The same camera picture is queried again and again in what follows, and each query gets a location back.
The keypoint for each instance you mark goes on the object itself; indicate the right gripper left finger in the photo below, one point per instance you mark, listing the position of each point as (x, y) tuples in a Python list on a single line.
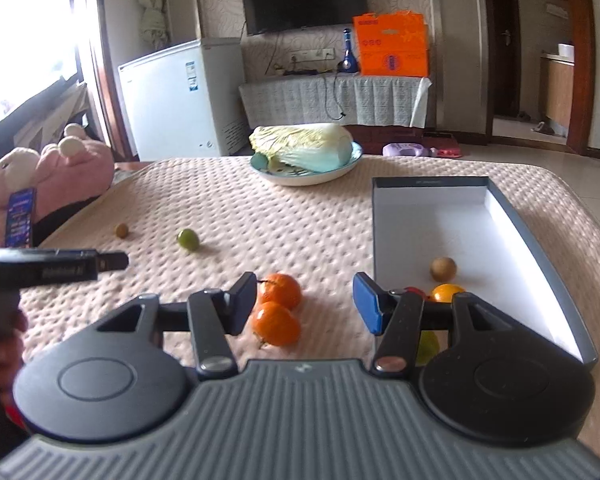
[(213, 314)]

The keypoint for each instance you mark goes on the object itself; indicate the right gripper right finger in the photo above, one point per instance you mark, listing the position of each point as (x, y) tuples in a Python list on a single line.
[(394, 318)]

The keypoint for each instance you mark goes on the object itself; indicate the red tomato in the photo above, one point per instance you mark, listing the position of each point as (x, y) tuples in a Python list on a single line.
[(417, 291)]

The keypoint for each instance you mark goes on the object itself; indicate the green tomato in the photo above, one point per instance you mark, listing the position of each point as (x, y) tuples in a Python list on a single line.
[(188, 240), (428, 347)]

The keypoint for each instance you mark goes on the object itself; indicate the yellow orange tomato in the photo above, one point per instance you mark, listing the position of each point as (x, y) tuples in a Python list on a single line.
[(445, 292)]

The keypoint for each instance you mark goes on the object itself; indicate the brown kiwi fruit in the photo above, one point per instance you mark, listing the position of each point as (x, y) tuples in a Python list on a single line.
[(443, 269)]

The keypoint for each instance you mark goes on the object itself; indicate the mandarin orange with stem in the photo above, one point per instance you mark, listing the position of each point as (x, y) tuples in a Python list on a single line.
[(282, 289)]

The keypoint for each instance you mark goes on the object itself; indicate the small brown longan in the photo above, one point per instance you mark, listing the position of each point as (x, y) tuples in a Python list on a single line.
[(121, 230)]

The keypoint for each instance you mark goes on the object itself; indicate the wooden kitchen cabinet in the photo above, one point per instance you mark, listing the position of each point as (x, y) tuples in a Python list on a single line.
[(556, 91)]

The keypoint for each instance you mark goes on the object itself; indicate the person's left hand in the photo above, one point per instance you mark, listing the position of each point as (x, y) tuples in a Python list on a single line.
[(11, 352)]

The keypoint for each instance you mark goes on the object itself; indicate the smartphone with lit screen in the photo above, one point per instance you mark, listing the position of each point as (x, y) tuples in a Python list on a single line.
[(19, 219)]

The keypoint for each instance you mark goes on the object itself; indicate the grey rectangular box tray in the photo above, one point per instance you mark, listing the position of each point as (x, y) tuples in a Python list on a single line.
[(468, 219)]

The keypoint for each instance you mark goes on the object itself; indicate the pink quilted table cover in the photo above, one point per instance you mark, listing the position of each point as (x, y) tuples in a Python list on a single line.
[(321, 235)]

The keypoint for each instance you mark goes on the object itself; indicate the pink plush toy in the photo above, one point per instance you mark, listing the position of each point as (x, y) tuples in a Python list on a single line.
[(75, 169)]

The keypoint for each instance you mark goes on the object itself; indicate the light blue ceramic plate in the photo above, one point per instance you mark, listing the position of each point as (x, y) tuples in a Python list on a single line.
[(294, 177)]

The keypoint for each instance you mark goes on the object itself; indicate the purple plastic object on floor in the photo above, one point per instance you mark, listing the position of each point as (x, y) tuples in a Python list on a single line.
[(419, 150)]

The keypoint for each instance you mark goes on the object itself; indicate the napa cabbage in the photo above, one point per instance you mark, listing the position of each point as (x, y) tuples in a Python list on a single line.
[(314, 147)]

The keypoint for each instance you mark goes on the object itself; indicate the white chest freezer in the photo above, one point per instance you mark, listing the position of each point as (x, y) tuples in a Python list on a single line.
[(184, 101)]

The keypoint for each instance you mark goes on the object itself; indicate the cloth covered tv cabinet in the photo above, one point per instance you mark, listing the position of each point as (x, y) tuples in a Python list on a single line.
[(381, 101)]

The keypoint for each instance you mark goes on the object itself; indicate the blue glass bottle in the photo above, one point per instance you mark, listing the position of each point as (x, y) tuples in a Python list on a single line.
[(349, 63)]

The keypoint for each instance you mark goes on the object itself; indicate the orange gift box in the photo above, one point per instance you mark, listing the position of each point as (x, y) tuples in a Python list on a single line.
[(394, 44)]

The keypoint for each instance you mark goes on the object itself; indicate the white wall power strip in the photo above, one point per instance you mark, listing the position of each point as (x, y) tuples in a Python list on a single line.
[(312, 55)]

